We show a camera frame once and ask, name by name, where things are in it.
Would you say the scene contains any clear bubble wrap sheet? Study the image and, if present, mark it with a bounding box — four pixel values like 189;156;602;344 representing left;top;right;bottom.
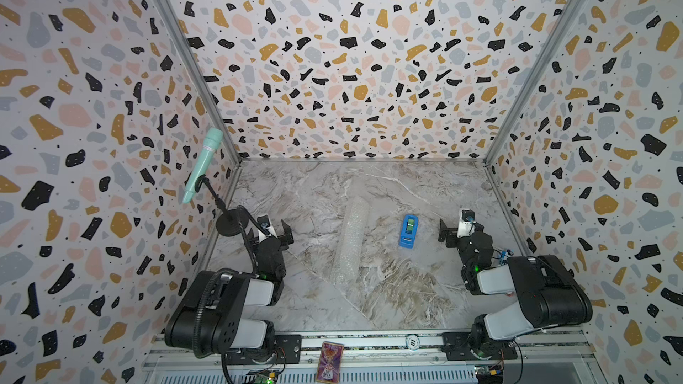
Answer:
330;197;370;291

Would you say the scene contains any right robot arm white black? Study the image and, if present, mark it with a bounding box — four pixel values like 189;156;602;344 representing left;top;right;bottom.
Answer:
439;210;593;360

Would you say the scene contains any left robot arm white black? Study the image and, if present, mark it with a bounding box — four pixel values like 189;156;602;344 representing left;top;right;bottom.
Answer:
164;216;293;363

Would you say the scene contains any small blue white connector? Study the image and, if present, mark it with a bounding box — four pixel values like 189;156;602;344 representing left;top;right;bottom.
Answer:
498;249;514;265

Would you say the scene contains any black microphone stand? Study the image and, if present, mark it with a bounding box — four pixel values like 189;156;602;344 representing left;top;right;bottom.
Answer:
195;175;247;238

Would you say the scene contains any blue tape dispenser green roll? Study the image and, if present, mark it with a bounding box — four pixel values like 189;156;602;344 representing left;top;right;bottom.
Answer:
398;214;419;249

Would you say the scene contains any mint green microphone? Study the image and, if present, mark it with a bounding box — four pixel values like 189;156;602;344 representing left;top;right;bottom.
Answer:
182;128;223;204

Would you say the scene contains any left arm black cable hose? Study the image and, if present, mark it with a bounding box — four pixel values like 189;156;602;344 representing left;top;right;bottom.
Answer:
191;204;268;384

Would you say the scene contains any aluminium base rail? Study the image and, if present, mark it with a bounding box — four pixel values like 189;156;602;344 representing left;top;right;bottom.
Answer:
140;328;606;383

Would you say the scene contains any purple card on rail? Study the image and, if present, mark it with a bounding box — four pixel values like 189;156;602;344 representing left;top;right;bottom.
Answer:
315;341;344;384

